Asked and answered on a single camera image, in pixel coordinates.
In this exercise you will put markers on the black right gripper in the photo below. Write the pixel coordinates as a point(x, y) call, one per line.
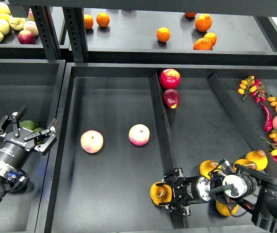
point(186, 191)

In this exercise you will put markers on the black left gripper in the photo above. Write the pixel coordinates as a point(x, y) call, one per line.
point(17, 145)

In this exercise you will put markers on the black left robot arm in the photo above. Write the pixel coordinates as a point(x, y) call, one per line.
point(11, 180)

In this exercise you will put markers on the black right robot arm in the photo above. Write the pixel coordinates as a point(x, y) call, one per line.
point(232, 186)

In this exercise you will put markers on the green avocado upper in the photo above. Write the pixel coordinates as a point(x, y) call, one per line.
point(28, 124)

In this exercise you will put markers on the yellow pear bottom pile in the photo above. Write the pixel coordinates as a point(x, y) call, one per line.
point(226, 210)

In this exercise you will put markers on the yellow pear middle pile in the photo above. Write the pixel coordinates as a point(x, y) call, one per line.
point(246, 163)

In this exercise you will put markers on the yellow pear with brown top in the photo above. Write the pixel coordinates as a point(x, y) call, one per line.
point(259, 158)

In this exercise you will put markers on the pale pear back shelf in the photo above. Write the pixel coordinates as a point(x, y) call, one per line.
point(4, 9)

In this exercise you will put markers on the pink apple left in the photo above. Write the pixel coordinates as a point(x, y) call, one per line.
point(92, 141)

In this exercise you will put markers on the pink apple centre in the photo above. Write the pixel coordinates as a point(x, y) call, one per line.
point(139, 134)

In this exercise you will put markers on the black middle tray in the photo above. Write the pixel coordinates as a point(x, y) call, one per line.
point(108, 191)

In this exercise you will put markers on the red apple on shelf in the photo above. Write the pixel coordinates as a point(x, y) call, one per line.
point(26, 37)

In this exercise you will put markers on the dark red apple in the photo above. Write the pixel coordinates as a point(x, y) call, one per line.
point(171, 98)

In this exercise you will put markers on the pale peach on shelf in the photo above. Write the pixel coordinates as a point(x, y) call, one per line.
point(32, 27)

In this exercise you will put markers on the yellow apple on shelf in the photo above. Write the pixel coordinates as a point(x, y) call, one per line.
point(17, 23)

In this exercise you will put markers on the pale yellow apple shelf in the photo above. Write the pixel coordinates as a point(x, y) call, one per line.
point(4, 26)

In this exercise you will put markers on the bright red apple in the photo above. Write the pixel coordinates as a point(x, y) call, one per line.
point(170, 78)

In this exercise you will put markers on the red chili pepper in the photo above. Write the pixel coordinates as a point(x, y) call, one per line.
point(268, 123)

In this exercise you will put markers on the yellow lemon on shelf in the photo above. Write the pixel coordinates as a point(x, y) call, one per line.
point(5, 16)

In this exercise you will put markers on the orange on shelf far left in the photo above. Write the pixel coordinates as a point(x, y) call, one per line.
point(88, 21)

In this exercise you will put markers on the cherry tomato bunch upper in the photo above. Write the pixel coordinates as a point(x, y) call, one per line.
point(253, 87)

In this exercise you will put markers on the black shelf upright post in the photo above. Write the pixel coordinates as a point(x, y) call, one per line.
point(74, 23)

